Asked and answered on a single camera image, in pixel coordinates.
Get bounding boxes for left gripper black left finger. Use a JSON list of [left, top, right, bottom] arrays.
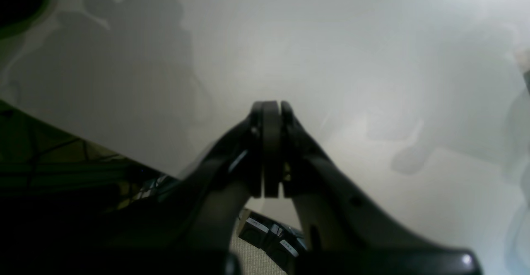
[[95, 101, 273, 275]]

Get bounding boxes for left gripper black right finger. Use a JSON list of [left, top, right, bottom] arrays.
[[272, 101, 482, 275]]

